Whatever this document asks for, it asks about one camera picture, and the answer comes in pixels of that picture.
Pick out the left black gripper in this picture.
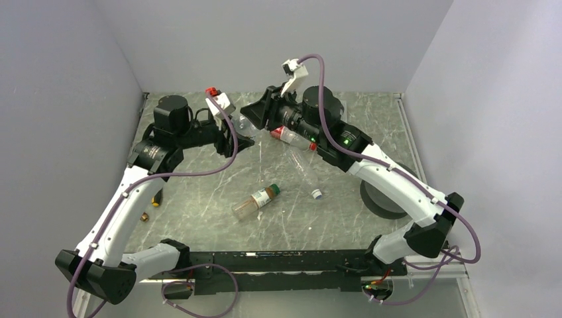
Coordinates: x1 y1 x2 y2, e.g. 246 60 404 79
176 115 254 158

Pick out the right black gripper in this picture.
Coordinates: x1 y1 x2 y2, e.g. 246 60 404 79
241 81 323 145

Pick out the blue label water bottle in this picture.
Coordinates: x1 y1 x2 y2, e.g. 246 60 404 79
232 115 260 138

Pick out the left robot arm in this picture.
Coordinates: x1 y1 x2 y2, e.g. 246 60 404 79
55 91 253 306

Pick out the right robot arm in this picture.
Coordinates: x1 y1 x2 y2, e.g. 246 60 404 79
241 86 464 275

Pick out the red label clear bottle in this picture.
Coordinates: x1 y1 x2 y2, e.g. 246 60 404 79
270 126 317 151

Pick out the brown bottle green cap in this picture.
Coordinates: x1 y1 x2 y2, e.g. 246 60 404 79
232 184 280 221

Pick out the clear unlabeled plastic bottle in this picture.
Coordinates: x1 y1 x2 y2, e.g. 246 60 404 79
286 147 323 199

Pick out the clear plastic organizer box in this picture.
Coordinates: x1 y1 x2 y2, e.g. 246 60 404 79
340 100 348 122

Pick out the black round disc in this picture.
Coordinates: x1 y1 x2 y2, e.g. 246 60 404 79
359 181 408 220

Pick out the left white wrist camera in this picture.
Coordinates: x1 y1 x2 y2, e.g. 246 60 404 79
205 87 235 130

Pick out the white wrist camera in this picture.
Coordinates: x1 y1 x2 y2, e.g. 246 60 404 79
281 59 309 97
205 87 235 130

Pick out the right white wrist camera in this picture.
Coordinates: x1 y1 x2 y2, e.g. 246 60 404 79
281 59 309 97

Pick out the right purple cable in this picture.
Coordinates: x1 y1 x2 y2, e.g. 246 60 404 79
296 53 482 307

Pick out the black base frame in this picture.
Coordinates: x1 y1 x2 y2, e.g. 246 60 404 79
152 249 408 295

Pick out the aluminium rail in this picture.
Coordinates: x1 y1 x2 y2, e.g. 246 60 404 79
70 249 469 286

